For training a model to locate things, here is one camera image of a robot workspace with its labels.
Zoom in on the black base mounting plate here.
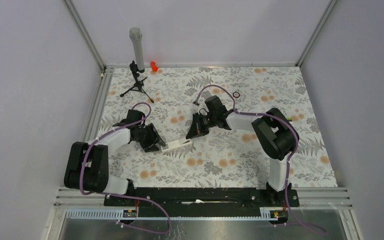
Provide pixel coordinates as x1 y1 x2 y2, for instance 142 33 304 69
104 187 300 218

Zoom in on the aluminium frame post right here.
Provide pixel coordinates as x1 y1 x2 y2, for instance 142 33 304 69
295 0 338 68

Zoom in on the grey microphone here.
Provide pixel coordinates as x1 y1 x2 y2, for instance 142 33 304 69
129 27 145 73

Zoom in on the slotted metal cable rail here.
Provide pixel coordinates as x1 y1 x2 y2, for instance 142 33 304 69
65 207 289 222

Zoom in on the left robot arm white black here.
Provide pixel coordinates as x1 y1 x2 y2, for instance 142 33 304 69
63 109 167 206

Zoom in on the black mini tripod stand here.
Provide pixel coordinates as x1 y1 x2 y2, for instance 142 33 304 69
119 60 155 103

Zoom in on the small orange red block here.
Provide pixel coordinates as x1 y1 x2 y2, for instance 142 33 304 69
150 61 159 72

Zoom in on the floral patterned table mat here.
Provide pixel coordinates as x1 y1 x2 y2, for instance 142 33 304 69
98 67 338 188

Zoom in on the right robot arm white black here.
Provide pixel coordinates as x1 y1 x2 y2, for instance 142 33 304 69
185 95 300 206

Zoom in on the aluminium frame post left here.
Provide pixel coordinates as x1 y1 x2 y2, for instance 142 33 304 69
62 0 106 73

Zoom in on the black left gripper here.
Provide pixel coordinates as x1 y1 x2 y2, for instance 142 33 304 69
134 123 165 152

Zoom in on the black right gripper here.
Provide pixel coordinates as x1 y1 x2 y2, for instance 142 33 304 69
186 112 217 140

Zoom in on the white remote control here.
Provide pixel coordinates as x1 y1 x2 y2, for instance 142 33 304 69
161 138 193 153

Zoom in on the aluminium frame post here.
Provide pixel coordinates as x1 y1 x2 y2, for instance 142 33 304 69
62 0 106 73
295 0 338 68

